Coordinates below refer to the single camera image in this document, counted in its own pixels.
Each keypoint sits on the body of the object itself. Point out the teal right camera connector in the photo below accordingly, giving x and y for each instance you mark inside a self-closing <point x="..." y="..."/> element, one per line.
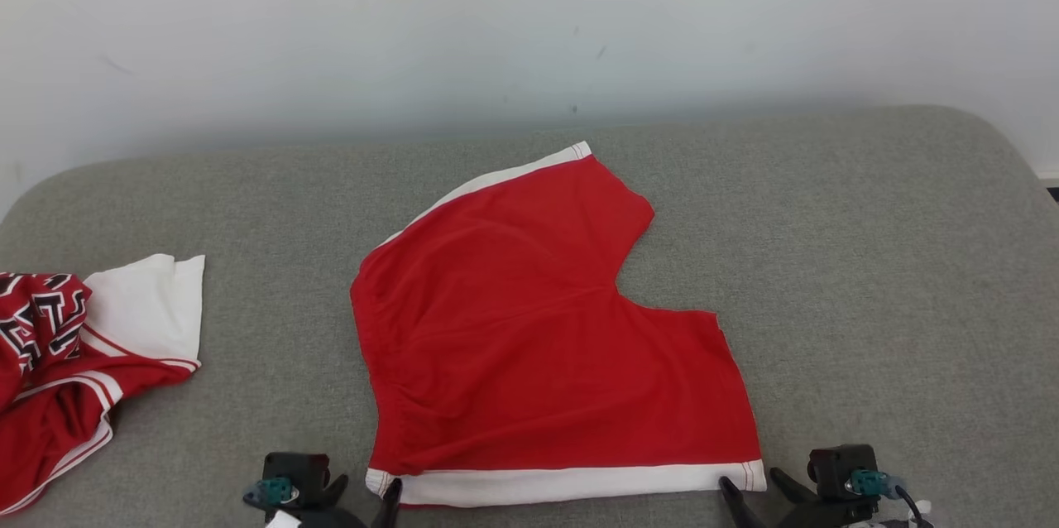
<point x="869" y="482"/>

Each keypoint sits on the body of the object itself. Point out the red shorts with white trim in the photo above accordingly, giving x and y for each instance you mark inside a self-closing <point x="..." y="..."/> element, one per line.
<point x="529" y="346"/>

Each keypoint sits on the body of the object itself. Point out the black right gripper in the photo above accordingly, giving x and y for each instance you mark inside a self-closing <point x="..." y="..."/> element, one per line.
<point x="827" y="514"/>

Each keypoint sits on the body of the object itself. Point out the red Bulls 23 jersey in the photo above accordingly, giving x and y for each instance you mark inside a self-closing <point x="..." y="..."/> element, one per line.
<point x="50" y="396"/>

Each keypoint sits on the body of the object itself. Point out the grey fabric sofa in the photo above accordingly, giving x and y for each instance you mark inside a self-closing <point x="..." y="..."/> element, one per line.
<point x="207" y="445"/>

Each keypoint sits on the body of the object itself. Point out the teal left camera connector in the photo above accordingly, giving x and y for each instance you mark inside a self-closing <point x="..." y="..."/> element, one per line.
<point x="277" y="492"/>

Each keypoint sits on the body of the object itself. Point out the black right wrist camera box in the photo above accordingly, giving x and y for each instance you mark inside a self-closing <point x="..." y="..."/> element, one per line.
<point x="836" y="466"/>

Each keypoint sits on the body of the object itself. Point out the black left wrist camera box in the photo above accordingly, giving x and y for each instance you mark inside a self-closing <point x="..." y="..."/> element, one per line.
<point x="298" y="468"/>

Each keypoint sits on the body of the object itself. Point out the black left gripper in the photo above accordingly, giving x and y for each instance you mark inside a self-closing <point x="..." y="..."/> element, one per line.
<point x="331" y="518"/>

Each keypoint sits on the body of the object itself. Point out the teal camera connector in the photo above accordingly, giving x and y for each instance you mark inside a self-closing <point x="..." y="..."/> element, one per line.
<point x="277" y="492"/>
<point x="869" y="482"/>

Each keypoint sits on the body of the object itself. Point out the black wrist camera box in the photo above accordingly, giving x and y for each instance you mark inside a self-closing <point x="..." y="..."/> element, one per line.
<point x="836" y="466"/>
<point x="298" y="468"/>

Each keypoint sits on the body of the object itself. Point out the white paper label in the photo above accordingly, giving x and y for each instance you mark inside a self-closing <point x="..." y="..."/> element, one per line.
<point x="283" y="520"/>

